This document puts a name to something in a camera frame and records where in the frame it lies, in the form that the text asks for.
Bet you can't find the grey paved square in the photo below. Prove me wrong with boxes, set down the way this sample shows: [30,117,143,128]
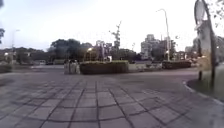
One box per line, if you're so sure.
[0,68,224,128]

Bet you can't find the grass patch with kerb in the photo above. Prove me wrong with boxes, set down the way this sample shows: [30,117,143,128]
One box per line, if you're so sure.
[182,63,224,105]

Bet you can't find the round sign on pole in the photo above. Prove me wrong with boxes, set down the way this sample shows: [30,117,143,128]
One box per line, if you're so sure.
[193,0,218,88]

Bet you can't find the tall street lamp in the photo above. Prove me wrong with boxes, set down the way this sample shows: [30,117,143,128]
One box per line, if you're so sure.
[155,8,171,62]

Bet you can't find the dark trees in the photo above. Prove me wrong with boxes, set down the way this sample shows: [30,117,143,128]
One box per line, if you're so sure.
[47,38,94,62]

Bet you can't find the trimmed green hedge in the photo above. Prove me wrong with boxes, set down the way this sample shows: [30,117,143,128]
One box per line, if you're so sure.
[79,60,130,75]

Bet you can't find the group of people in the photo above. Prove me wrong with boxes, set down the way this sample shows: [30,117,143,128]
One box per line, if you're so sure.
[63,59,81,75]

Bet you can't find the bare pruned tree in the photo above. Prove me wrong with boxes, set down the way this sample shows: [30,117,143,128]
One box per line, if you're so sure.
[109,21,123,61]

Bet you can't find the pale tall building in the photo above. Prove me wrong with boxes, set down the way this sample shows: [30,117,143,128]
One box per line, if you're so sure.
[140,33,177,60]

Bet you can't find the low dark hedge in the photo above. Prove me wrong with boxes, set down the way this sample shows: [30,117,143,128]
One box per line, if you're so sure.
[161,60,193,70]

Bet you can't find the thin street lamp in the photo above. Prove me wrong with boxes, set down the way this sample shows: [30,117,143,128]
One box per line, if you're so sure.
[10,28,21,65]

